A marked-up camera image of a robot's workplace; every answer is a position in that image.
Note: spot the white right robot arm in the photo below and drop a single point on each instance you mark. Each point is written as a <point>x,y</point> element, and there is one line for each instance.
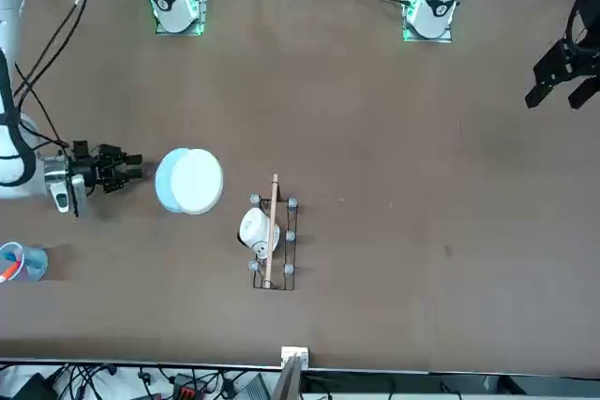
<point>171,11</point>

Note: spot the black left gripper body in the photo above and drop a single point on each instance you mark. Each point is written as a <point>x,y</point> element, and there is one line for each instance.
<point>569,59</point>

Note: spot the white IKEA plate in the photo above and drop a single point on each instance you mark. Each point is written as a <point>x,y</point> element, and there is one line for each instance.
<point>197,182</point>

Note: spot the orange marker pen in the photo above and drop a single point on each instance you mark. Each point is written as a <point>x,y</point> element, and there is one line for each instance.
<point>10,272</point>

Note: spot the blue pen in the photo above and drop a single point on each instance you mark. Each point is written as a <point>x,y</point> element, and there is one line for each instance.
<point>10,257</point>

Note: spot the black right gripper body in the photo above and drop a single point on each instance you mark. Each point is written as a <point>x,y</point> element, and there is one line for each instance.
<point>84,168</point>

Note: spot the blue IKEA plate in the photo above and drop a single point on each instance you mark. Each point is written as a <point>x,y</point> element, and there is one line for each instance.
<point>163,182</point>

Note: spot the grey power adapter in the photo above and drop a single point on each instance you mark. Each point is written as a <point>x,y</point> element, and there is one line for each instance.
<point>253,388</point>

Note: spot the black box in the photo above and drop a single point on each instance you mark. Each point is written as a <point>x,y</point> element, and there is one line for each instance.
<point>33,388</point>

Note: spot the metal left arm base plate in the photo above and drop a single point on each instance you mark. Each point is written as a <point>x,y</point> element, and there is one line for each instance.
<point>426,39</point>

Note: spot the clear blue plastic cup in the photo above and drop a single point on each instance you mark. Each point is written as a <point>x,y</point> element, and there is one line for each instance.
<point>35,262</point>

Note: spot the black and red device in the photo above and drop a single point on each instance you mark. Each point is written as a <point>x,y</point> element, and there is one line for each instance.
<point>187,386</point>

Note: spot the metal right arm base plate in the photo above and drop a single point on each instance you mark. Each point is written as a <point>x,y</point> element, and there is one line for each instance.
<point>180,33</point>

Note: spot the silver table edge bracket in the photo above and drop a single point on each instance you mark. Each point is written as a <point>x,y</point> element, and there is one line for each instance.
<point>293,352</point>

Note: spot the white cup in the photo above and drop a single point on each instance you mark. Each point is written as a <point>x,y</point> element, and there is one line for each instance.
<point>253,226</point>

